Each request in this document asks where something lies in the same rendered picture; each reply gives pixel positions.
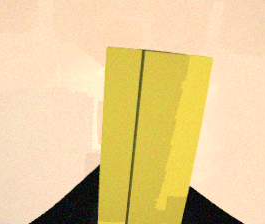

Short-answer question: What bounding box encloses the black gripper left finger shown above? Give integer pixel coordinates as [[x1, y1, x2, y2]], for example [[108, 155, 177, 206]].
[[30, 165, 100, 224]]

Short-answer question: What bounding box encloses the yellow shaft through grey block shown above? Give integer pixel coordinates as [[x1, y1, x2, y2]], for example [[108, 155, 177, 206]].
[[97, 47, 214, 224]]

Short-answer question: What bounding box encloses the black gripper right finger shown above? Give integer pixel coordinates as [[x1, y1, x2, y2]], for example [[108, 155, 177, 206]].
[[181, 186, 242, 224]]

